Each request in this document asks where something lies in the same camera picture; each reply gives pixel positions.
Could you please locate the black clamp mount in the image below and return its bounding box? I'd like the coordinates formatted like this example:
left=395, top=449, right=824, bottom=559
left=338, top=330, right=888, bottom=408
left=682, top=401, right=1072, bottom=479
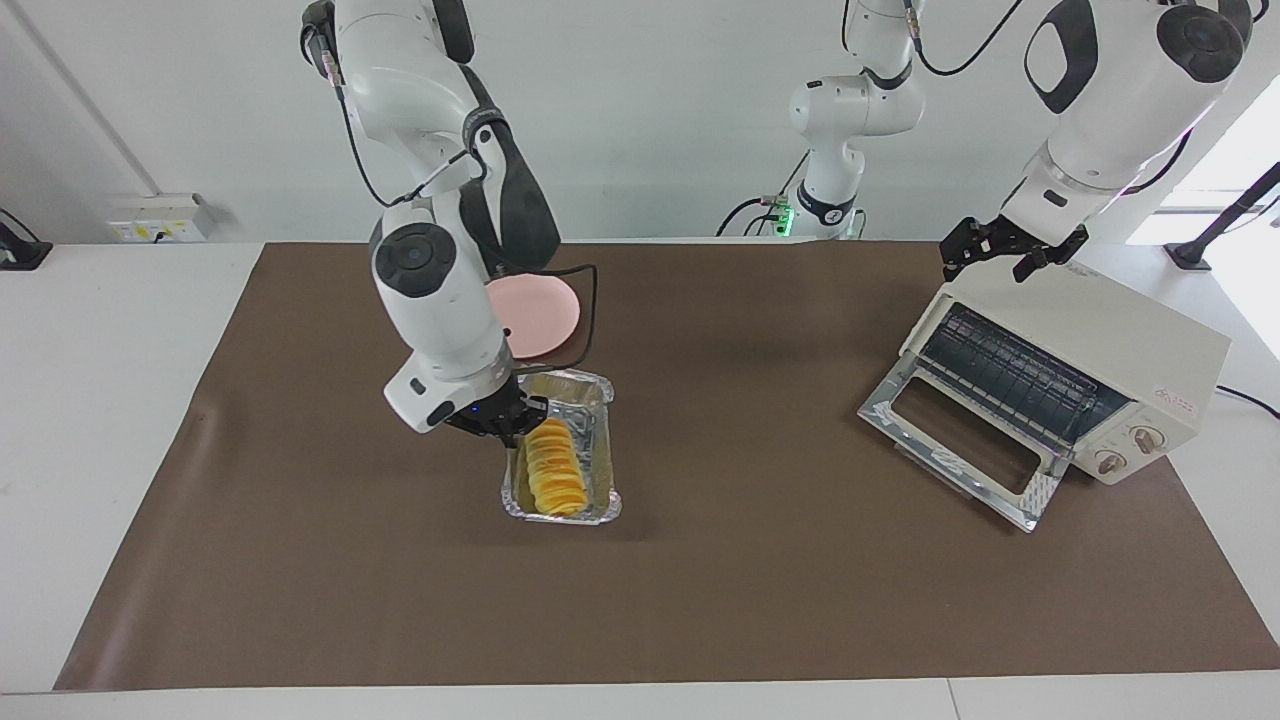
left=0, top=208, right=53, bottom=271

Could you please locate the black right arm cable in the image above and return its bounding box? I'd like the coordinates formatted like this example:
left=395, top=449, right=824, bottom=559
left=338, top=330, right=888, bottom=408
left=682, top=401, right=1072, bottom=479
left=305, top=0, right=600, bottom=379

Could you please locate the cream toaster oven body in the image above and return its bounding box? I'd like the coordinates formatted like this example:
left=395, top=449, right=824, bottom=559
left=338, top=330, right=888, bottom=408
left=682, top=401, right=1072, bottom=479
left=900, top=262, right=1233, bottom=488

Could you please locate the glass oven door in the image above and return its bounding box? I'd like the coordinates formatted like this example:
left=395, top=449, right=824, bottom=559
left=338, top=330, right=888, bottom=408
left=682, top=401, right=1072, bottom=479
left=857, top=355, right=1073, bottom=533

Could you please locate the black oven power cable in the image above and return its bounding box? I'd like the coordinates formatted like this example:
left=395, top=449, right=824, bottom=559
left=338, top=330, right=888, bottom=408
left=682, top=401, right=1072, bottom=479
left=1215, top=385, right=1280, bottom=421

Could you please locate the black camera stand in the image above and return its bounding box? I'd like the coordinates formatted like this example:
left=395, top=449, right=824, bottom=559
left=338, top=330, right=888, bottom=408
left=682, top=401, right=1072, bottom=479
left=1165, top=160, right=1280, bottom=271

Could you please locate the pink round plate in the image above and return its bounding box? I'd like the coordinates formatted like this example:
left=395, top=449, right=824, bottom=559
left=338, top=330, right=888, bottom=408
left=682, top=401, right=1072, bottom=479
left=485, top=277, right=582, bottom=359

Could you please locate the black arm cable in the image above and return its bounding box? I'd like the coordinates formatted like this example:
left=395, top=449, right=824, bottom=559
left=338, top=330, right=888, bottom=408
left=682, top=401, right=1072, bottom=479
left=305, top=0, right=600, bottom=379
left=905, top=0, right=1031, bottom=79

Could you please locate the aluminium foil baking tray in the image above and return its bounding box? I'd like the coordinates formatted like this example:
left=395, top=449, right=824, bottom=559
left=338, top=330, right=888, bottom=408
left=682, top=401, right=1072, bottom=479
left=500, top=368, right=623, bottom=526

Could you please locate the brown table mat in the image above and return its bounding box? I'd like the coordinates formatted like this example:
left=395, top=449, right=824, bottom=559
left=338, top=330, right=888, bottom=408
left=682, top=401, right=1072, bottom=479
left=53, top=240, right=1280, bottom=693

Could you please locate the black left base cable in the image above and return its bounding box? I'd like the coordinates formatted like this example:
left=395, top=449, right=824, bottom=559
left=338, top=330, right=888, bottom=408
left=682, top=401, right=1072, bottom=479
left=715, top=150, right=813, bottom=239

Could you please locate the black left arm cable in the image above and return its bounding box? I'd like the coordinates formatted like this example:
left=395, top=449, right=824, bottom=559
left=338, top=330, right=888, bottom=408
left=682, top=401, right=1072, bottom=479
left=905, top=0, right=1031, bottom=79

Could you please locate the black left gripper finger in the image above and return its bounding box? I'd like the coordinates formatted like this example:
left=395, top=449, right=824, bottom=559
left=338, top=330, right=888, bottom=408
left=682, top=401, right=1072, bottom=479
left=939, top=214, right=1017, bottom=284
left=1012, top=224, right=1090, bottom=284

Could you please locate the metal wire oven rack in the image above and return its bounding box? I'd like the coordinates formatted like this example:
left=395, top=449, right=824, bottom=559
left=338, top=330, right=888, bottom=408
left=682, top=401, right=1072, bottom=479
left=920, top=303, right=1131, bottom=446

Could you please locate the golden ridged bread loaf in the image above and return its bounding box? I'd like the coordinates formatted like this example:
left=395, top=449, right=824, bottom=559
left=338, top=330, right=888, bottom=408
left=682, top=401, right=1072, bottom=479
left=523, top=417, right=591, bottom=518

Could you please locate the white wall socket box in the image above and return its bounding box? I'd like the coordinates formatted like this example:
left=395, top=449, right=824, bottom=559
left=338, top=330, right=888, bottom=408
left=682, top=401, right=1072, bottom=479
left=108, top=193, right=216, bottom=244

